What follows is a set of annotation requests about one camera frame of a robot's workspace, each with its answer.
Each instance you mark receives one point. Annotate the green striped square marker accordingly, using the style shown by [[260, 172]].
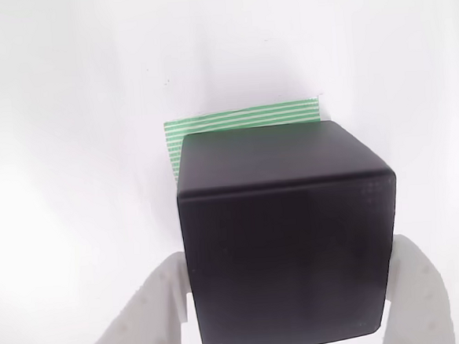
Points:
[[249, 115]]

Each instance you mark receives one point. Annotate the smooth black cube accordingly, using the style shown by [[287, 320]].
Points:
[[290, 246]]

